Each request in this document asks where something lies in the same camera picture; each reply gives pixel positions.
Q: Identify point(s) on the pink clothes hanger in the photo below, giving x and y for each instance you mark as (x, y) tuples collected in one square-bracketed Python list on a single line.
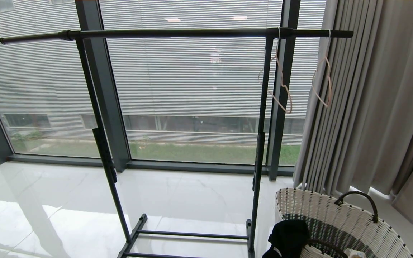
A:
[(329, 86), (289, 104)]

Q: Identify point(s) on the black clothes rack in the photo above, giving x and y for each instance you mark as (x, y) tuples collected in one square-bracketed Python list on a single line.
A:
[(177, 33)]

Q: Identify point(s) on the white laundry basket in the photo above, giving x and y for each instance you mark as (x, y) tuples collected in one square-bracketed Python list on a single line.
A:
[(339, 218)]

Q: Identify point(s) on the window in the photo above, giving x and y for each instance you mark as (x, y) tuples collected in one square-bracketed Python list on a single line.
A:
[(192, 79)]

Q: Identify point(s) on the black garment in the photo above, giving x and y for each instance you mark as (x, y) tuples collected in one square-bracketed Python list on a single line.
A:
[(289, 236)]

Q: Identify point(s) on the beige curtain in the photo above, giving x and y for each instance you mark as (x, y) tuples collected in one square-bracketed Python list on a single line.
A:
[(378, 89)]

